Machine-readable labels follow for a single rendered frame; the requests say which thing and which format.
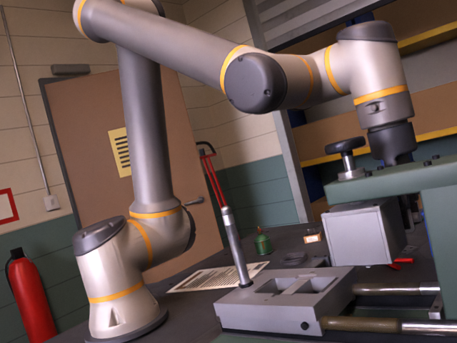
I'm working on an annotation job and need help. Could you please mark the grey carriage handle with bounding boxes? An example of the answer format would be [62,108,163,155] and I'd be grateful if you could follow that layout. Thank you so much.
[220,205,255,289]

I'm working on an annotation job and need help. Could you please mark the grey conduit pipe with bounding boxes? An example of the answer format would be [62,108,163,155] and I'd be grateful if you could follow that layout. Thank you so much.
[0,6,51,197]

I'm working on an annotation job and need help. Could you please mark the red framed sign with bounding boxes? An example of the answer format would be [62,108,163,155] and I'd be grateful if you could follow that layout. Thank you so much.
[0,187,20,227]

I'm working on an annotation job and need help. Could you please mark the grey louvred vent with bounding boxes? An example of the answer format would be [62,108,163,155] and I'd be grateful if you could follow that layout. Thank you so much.
[242,0,398,53]

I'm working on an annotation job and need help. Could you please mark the grey wall column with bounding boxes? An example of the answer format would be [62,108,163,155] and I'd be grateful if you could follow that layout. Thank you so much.
[272,109,313,225]

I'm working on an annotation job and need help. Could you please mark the green numbering stamp body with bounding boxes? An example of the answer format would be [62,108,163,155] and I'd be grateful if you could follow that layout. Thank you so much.
[323,156,457,322]

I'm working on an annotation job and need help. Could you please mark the red fire extinguisher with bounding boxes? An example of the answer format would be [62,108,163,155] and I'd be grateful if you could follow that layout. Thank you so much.
[4,247,59,343]

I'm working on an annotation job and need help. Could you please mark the steel guide rail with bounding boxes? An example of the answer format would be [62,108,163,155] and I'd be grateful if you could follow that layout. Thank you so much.
[351,282,442,298]
[319,315,457,336]

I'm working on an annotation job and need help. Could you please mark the grey door closer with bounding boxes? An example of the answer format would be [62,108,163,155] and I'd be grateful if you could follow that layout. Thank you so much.
[50,64,91,76]

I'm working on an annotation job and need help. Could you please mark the white printed paper sheet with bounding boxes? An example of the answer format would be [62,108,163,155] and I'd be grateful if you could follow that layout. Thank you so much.
[165,260,271,294]

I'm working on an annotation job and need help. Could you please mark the grey stamp head box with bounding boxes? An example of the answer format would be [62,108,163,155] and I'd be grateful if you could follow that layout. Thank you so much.
[320,197,408,268]

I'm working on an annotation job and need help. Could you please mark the yellow notice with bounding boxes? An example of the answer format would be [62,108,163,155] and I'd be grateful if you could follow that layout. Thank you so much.
[107,126,134,179]

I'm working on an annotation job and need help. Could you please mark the black round knob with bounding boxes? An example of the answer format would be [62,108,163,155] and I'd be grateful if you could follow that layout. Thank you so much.
[323,136,368,182]

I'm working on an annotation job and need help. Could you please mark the brown door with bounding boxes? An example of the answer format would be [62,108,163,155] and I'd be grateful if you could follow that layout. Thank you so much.
[38,66,230,285]

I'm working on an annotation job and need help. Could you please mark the blue and yellow shelf rack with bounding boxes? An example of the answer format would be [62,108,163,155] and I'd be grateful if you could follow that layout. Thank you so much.
[276,0,457,224]

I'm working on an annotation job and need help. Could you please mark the dark oval tray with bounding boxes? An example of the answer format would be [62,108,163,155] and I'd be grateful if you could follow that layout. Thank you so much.
[279,251,308,266]

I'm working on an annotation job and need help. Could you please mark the grey carriage with nest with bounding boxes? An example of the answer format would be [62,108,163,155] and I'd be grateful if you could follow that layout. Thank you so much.
[212,265,357,338]

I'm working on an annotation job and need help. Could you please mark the red selector lever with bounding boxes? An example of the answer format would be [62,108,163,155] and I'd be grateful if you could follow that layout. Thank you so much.
[387,257,415,271]

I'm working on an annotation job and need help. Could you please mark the green oil can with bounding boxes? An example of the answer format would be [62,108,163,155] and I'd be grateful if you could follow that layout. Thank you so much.
[253,226,274,257]

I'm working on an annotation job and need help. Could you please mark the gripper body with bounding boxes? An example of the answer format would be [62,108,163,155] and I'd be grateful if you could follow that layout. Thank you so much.
[366,121,419,169]

